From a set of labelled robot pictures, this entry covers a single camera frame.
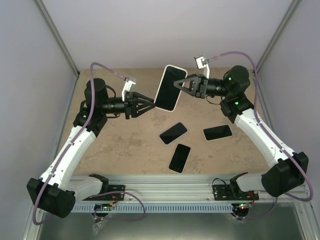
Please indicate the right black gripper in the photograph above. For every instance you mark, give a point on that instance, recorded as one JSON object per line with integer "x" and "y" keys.
{"x": 197, "y": 81}

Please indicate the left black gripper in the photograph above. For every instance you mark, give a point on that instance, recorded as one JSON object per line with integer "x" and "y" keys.
{"x": 132, "y": 109}

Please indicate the blue phone black screen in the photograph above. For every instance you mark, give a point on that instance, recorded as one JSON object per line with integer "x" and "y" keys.
{"x": 170, "y": 87}

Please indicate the white phone case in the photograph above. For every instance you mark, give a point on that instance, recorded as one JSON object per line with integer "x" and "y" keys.
{"x": 170, "y": 88}

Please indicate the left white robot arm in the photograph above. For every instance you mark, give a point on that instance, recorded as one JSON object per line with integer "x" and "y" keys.
{"x": 52, "y": 191}

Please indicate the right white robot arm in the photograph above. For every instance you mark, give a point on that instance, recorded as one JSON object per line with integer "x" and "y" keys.
{"x": 287, "y": 168}

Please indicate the phone in lavender case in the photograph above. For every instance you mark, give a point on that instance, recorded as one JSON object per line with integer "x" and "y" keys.
{"x": 173, "y": 133}

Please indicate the phone in white case right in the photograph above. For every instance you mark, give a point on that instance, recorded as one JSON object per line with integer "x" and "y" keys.
{"x": 217, "y": 132}

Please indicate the phone in white case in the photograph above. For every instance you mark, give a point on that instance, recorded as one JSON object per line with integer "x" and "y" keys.
{"x": 217, "y": 132}
{"x": 179, "y": 158}

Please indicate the phone in white case front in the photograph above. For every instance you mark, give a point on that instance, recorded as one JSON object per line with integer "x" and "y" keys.
{"x": 179, "y": 158}

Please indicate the left controller board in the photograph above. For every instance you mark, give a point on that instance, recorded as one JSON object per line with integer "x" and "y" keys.
{"x": 105, "y": 207}

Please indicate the controller board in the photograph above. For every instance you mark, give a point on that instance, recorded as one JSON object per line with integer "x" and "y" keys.
{"x": 105, "y": 207}
{"x": 242, "y": 207}

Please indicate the clear plastic bag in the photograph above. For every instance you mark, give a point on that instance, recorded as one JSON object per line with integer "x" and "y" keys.
{"x": 99, "y": 223}

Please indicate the right controller board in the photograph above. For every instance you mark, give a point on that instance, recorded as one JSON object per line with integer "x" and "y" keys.
{"x": 242, "y": 207}

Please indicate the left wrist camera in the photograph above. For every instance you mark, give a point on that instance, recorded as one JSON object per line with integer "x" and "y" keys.
{"x": 129, "y": 85}

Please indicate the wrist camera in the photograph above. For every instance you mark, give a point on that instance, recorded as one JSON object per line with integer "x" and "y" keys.
{"x": 129, "y": 85}
{"x": 202, "y": 64}

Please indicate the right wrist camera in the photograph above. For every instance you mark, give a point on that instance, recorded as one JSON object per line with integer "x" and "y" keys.
{"x": 202, "y": 64}

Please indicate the left aluminium corner post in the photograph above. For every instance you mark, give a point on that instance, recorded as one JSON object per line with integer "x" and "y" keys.
{"x": 56, "y": 35}

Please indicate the aluminium corner post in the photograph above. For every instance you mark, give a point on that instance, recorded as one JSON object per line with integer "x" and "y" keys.
{"x": 56, "y": 35}
{"x": 278, "y": 32}

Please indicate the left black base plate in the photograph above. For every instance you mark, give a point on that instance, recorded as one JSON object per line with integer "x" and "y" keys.
{"x": 114, "y": 197}

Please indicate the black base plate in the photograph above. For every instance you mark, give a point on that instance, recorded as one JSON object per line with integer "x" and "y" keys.
{"x": 114, "y": 197}
{"x": 223, "y": 193}

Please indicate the slotted cable duct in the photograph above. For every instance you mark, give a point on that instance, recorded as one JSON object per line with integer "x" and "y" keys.
{"x": 136, "y": 208}

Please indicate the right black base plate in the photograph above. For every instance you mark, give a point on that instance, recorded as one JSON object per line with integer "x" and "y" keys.
{"x": 223, "y": 193}

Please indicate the right aluminium corner post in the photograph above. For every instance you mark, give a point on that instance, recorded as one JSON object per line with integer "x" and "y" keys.
{"x": 278, "y": 32}

